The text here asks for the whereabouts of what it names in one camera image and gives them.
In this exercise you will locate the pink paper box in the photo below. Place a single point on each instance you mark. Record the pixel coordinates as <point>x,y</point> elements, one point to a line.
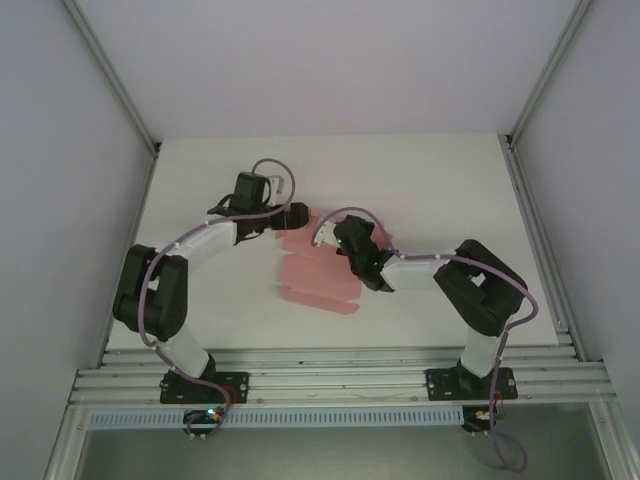
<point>310,280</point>

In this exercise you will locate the black base plate left arm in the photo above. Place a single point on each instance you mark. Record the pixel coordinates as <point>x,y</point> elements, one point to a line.
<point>235,387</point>

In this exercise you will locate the black base plate right arm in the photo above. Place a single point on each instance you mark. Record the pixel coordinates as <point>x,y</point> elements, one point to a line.
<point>442,385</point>

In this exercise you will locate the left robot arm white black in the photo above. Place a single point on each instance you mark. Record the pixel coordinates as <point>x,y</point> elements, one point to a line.
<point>177,345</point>

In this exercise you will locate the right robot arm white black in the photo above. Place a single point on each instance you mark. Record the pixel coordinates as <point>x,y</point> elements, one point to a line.
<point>480,300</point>

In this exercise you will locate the circuit board with yellow connector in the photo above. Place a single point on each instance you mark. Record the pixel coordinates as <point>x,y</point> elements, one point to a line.
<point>481,416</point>

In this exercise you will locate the circuit board with green light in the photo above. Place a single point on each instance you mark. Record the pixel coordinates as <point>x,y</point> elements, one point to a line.
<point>205,416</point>

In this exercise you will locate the aluminium mounting rail bed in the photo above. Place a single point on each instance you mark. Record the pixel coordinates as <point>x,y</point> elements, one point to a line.
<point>335,375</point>

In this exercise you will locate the aluminium frame post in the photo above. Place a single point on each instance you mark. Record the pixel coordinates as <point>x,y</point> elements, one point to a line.
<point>550,65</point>
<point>115,80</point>

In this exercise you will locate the aluminium side rail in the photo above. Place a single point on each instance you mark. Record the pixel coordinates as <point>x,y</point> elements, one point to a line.
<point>537,225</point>

